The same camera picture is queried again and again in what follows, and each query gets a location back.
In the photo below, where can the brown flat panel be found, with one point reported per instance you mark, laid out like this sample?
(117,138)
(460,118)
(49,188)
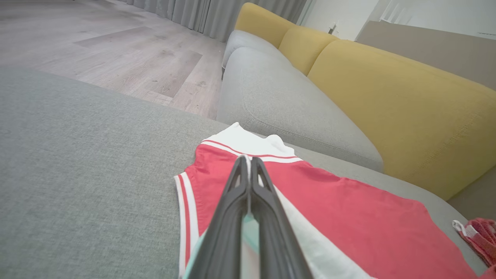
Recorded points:
(434,50)

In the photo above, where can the grey sofa base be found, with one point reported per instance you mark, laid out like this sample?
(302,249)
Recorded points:
(478,193)

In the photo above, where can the large yellow sofa back cushion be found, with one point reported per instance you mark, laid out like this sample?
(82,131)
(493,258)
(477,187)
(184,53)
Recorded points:
(407,108)

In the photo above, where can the small grey sofa seat cushion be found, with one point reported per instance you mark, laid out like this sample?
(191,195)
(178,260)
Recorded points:
(244,40)

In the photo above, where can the grey curtain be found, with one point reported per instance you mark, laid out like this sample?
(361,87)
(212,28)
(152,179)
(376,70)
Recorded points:
(217,15)

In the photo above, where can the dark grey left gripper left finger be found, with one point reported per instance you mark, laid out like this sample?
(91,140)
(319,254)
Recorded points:
(224,232)

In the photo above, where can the small yellow sofa back cushion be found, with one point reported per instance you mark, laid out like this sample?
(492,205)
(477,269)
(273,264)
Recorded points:
(259,21)

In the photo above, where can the red lettered basketball jersey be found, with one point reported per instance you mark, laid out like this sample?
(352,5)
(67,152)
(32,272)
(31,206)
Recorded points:
(348,217)

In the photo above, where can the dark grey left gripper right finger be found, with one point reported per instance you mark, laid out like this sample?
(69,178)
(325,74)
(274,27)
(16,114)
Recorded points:
(275,240)

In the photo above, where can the red mesh shorts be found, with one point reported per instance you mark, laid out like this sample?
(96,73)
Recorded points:
(482,236)

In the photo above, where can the medium yellow sofa back cushion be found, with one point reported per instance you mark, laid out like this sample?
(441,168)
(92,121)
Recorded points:
(306,46)

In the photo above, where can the large grey sofa seat cushion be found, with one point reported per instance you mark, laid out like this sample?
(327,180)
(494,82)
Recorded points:
(77,174)

